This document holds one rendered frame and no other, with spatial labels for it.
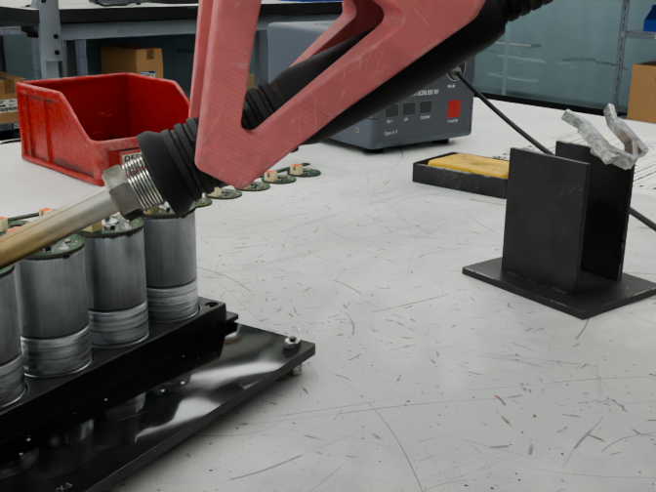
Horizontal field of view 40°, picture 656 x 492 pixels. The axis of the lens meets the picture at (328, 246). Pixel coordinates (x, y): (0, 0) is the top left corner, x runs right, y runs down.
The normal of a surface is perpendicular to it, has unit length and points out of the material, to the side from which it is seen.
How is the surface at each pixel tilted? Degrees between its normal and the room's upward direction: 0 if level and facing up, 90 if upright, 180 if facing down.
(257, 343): 0
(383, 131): 90
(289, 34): 90
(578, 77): 90
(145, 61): 90
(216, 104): 98
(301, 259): 0
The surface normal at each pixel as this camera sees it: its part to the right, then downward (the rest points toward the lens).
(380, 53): 0.04, 0.58
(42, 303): 0.18, 0.30
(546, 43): -0.74, 0.19
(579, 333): 0.01, -0.95
